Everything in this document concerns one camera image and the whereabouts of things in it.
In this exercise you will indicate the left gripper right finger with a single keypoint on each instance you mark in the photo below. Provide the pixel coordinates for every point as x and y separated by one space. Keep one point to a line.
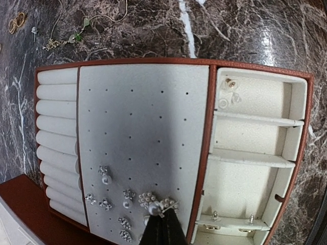
172 231

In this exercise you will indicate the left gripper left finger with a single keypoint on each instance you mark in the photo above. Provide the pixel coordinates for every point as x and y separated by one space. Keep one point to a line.
154 232

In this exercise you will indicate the pearl stud earring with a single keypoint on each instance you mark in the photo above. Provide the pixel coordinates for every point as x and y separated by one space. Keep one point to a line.
158 209

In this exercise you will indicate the brown leather jewelry box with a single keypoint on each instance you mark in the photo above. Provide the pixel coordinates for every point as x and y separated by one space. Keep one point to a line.
27 202

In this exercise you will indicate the beige jewelry tray insert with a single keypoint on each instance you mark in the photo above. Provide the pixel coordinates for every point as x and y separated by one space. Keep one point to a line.
223 139

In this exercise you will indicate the silver stud earring on table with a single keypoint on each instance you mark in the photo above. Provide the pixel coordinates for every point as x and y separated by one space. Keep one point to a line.
34 31

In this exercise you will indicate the gold hoop earrings pair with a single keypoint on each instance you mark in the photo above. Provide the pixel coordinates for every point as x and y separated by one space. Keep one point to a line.
16 22

